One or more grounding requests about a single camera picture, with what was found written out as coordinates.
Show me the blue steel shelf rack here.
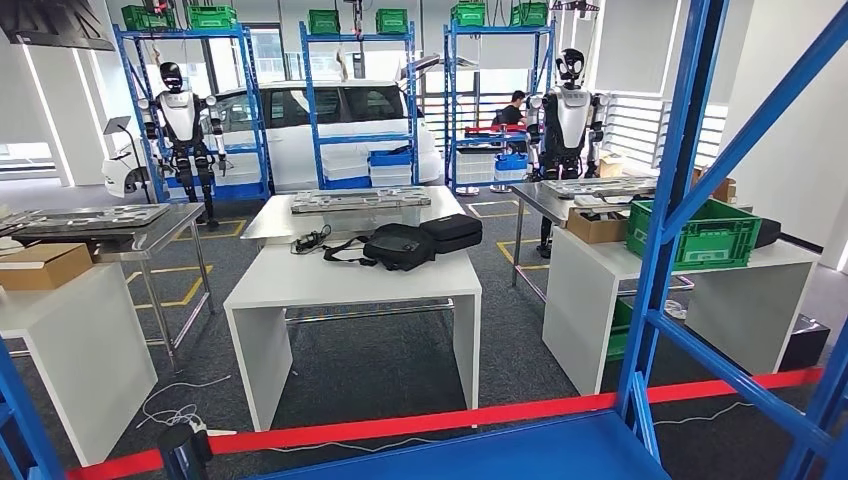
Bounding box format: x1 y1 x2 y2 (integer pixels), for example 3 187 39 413
0 0 848 480
299 19 423 191
442 18 558 195
112 23 274 204

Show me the white car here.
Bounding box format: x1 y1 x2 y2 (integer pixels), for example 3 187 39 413
101 80 444 200

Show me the black floor box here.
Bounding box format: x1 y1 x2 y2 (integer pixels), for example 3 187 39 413
778 314 831 372

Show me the black overhead monitor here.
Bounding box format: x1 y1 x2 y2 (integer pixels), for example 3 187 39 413
0 0 115 52

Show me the long red barrier tape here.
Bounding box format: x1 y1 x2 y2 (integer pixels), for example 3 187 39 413
66 367 826 480

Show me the green plastic crate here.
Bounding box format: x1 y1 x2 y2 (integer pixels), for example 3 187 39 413
510 1 550 28
451 1 487 28
625 198 763 272
375 7 409 36
187 5 238 30
307 9 341 36
606 298 634 362
121 5 177 32

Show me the person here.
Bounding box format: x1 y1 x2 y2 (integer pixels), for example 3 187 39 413
495 90 529 155

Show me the black soft case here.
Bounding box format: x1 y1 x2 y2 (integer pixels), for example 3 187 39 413
753 218 783 250

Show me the black hard case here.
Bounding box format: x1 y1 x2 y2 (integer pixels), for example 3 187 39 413
419 213 484 256

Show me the black and white humanoid robot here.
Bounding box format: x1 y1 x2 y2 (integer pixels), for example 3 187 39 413
525 47 609 260
137 61 228 231

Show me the black backpack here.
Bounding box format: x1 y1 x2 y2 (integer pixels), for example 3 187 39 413
322 223 437 273

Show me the white floor power strip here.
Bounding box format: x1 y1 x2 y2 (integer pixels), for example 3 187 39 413
187 417 238 439

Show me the blue storage bin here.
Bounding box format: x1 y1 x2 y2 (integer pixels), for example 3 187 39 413
494 153 530 183
368 148 414 168

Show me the white table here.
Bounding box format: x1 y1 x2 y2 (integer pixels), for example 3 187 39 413
0 261 159 468
223 221 484 433
543 225 821 397

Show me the black stanchion post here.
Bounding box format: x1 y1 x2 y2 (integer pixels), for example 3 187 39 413
156 423 215 480

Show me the black cable bundle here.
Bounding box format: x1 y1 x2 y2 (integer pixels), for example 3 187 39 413
290 225 333 256

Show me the long grey metal panel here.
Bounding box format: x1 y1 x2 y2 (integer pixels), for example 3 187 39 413
290 186 433 215
11 203 172 234
541 176 660 200

